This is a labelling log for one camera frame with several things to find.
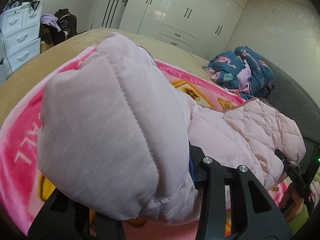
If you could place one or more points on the dark grey headboard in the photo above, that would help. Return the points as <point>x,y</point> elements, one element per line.
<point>293,100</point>

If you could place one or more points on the dark bag clothes pile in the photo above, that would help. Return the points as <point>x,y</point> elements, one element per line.
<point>57,28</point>

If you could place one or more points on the blue flamingo print quilt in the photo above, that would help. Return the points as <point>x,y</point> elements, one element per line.
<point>242,72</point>

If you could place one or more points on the light pink quilted jacket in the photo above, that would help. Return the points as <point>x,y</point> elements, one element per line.
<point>115,136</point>

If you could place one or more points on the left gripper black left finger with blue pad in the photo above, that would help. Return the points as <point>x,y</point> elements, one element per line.
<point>63,218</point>

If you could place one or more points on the pink football cartoon blanket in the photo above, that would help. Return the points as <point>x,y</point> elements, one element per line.
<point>23,188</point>

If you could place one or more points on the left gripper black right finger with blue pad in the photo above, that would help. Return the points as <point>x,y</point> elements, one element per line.
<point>234,203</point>

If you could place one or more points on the white door with hanging bags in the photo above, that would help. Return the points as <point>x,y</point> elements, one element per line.
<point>106,14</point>

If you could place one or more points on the white plastic drawer unit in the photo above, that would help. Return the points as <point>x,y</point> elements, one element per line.
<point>20,30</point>

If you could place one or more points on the white wardrobe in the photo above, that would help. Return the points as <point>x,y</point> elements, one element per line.
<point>202,27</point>

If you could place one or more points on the beige bed cover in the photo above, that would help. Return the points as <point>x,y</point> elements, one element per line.
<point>34,71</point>

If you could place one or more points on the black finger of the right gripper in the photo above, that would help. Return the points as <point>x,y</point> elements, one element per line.
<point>291,171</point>

